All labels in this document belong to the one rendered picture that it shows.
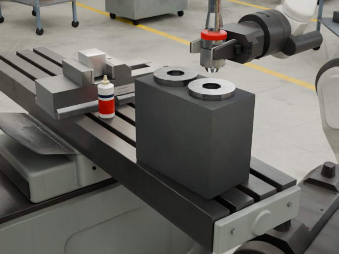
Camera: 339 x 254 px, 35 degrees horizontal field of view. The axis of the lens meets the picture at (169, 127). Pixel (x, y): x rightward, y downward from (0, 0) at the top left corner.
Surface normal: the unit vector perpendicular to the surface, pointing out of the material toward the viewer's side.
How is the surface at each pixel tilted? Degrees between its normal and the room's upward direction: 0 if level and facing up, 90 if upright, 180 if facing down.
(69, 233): 90
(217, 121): 90
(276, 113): 0
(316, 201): 0
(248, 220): 90
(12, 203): 0
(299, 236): 45
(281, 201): 90
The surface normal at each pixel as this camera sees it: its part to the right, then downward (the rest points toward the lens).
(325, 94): -0.58, 0.34
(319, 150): 0.00, -0.91
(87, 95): 0.56, 0.35
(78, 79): -0.83, 0.23
